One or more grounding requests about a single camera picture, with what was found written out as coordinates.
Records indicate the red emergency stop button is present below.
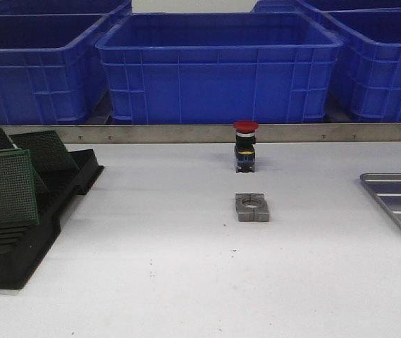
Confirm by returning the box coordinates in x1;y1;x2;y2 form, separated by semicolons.
233;120;259;173

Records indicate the black slotted board rack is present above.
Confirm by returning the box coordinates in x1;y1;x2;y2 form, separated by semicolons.
0;149;104;289

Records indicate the steel table edge rail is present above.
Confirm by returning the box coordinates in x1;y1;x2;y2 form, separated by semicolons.
2;123;401;144

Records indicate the green perforated board middle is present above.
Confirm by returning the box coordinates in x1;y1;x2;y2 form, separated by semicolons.
0;148;39;225

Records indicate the blue right plastic crate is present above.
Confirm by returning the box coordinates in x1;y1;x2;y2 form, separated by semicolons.
321;10;401;123

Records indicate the blue plastic crate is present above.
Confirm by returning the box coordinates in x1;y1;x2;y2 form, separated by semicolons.
321;10;401;123
97;13;341;125
0;13;116;126

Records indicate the blue centre plastic crate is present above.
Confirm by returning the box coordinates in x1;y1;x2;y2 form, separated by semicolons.
97;13;341;125

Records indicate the blue rear left crate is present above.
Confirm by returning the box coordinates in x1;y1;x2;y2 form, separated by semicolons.
0;0;132;15

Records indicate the blue rear right crate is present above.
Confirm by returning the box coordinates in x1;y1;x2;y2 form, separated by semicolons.
252;0;401;13

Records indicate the blue left plastic crate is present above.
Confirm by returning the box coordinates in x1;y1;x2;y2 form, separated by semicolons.
0;13;116;126

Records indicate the grey split clamp block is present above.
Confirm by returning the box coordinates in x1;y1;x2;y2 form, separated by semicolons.
235;193;270;223

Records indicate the green perforated board rear right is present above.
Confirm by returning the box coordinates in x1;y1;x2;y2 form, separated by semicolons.
10;130;79;173

